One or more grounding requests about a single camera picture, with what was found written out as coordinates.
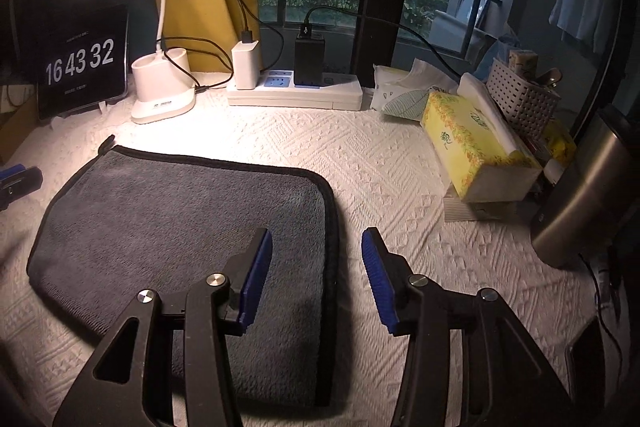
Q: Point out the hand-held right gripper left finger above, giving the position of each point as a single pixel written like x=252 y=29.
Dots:
x=256 y=267

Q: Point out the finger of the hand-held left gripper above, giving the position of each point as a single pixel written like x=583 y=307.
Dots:
x=15 y=182

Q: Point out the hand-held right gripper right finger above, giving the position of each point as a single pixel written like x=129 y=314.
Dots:
x=377 y=277

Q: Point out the grey towel with black trim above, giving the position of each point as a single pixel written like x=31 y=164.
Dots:
x=185 y=227

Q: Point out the white textured table cover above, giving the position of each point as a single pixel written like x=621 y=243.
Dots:
x=390 y=187

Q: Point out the tablet showing clock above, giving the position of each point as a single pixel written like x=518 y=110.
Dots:
x=82 y=62

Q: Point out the yellow tissue box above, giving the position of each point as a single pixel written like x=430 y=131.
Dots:
x=475 y=147

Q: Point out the leaf print tissue pack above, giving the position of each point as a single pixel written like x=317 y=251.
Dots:
x=400 y=99

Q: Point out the white desk lamp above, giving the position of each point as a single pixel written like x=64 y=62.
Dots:
x=160 y=77

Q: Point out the white power strip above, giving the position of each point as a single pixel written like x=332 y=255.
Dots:
x=320 y=92

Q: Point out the white charger block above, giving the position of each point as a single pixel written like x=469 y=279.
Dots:
x=245 y=64

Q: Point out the black charger block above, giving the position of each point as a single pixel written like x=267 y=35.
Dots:
x=309 y=59

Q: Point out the silver metal kettle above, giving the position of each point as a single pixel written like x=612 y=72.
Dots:
x=580 y=192

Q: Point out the white plastic basket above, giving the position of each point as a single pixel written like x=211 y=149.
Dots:
x=520 y=94

